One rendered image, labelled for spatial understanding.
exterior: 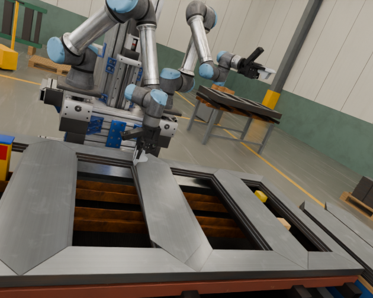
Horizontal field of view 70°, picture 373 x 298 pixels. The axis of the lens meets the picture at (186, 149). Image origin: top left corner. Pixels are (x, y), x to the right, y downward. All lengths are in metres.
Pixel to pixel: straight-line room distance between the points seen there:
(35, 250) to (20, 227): 0.09
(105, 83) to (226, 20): 10.90
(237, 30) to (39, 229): 12.32
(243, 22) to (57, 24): 7.29
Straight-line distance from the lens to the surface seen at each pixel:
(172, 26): 11.49
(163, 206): 1.04
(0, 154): 1.21
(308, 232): 1.43
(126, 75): 1.71
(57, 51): 1.44
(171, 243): 0.89
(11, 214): 0.89
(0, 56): 5.98
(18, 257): 0.77
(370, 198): 5.24
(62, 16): 10.83
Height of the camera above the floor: 1.40
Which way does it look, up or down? 19 degrees down
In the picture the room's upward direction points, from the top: 20 degrees clockwise
